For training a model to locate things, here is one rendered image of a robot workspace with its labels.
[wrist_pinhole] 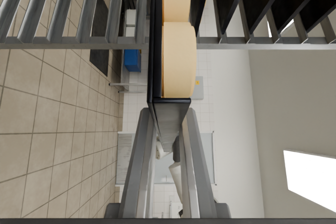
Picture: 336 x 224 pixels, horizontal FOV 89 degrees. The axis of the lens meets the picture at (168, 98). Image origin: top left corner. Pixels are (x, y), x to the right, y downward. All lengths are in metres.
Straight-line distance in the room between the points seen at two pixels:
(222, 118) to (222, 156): 0.80
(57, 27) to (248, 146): 3.94
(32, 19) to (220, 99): 3.67
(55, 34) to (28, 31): 0.09
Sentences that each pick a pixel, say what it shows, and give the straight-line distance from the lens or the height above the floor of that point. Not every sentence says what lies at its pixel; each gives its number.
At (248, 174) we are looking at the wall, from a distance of 4.24.
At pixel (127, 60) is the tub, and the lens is 3.49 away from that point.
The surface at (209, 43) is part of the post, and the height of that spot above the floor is 1.19.
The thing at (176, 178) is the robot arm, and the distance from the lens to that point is 0.66.
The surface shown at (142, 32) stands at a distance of 0.61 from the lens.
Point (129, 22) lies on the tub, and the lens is 3.87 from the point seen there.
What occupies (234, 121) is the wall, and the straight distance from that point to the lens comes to 4.07.
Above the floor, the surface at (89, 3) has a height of 0.78.
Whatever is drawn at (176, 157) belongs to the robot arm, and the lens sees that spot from 0.63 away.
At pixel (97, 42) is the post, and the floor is 0.82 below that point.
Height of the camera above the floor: 1.05
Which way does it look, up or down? 1 degrees up
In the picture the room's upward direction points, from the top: 90 degrees clockwise
